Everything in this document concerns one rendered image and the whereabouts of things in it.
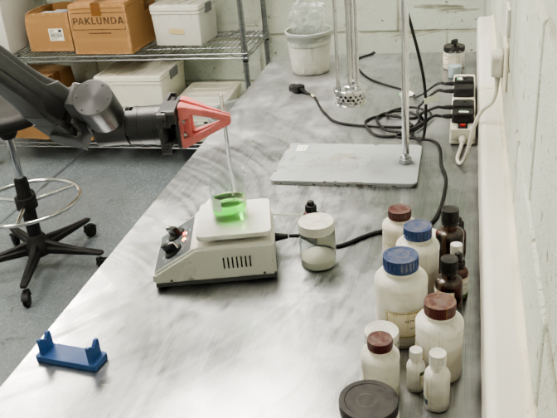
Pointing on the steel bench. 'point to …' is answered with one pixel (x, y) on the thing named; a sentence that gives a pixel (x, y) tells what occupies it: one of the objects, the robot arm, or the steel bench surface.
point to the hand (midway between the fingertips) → (225, 119)
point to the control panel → (176, 243)
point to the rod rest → (70, 354)
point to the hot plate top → (251, 229)
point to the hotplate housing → (222, 260)
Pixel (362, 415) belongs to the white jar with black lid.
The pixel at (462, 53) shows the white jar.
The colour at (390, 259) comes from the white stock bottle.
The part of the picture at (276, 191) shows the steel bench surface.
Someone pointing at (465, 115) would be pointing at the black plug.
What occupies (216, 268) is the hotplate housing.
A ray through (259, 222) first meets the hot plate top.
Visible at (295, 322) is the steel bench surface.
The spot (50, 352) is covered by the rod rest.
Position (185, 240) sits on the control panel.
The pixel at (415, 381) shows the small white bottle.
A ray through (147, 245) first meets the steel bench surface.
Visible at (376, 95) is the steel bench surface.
